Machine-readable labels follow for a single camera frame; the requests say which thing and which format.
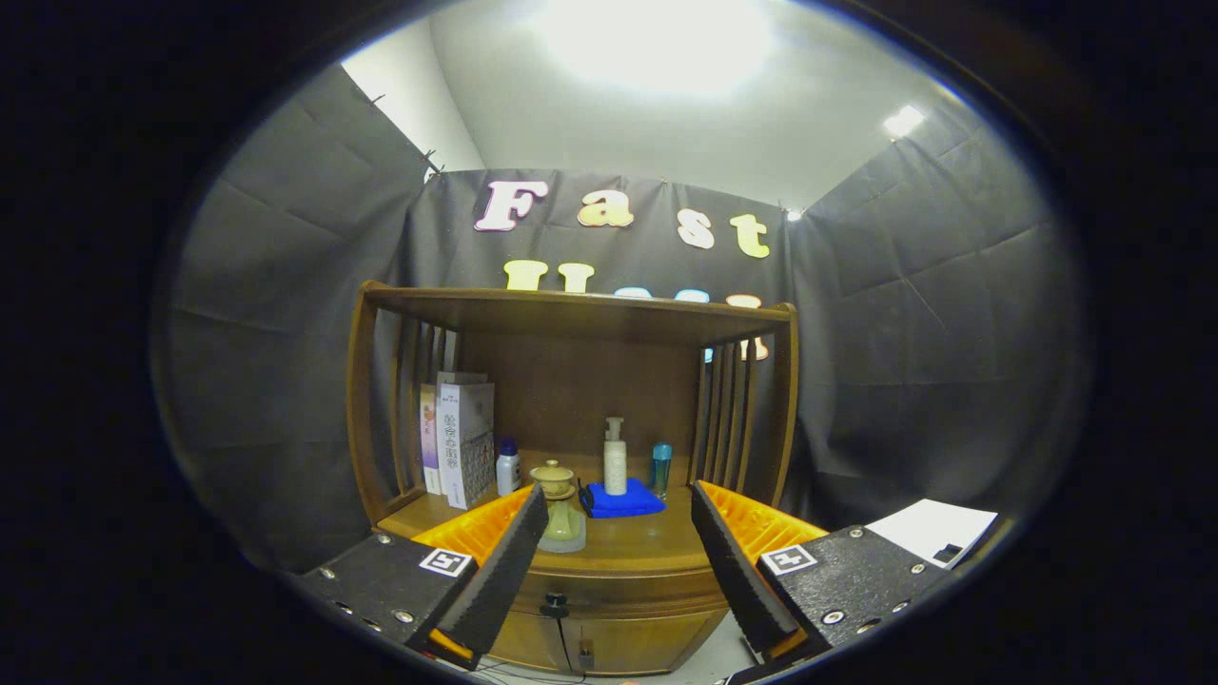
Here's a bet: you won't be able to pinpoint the large ceiling light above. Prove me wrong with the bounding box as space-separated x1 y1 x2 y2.
533 0 776 96

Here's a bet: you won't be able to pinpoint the white appliance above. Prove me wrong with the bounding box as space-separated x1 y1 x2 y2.
866 499 1000 570

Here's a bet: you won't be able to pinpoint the blue folded cloth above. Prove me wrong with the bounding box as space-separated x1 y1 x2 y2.
579 478 667 519

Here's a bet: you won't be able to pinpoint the yellow lidded teacup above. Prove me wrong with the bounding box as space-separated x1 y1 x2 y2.
530 460 576 500

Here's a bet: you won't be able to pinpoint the pale green cone ornament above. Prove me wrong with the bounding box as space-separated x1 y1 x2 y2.
538 487 588 554

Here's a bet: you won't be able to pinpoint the wooden cabinet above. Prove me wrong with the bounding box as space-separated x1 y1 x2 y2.
345 281 800 678

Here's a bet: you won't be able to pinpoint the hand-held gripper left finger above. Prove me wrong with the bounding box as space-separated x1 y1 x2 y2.
290 481 550 672

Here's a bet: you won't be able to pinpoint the black floor cables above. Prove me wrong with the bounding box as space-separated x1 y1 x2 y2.
476 661 591 684

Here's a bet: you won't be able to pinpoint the white pump bottle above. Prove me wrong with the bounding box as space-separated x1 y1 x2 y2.
603 417 629 497

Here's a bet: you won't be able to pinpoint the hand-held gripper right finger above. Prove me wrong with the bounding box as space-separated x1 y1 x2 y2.
690 479 957 667

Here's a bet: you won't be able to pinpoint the wooden countertop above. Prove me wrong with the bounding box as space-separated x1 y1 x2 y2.
376 474 734 577

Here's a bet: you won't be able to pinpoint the purple box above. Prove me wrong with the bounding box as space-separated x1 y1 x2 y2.
420 383 443 496

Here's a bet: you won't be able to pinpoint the wooden drawer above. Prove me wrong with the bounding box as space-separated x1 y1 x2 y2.
519 569 732 619

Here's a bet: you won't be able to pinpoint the black backdrop cloth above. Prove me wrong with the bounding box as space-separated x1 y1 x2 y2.
157 62 1090 572

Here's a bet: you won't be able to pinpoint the white patterned box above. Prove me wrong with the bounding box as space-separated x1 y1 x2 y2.
441 382 496 510

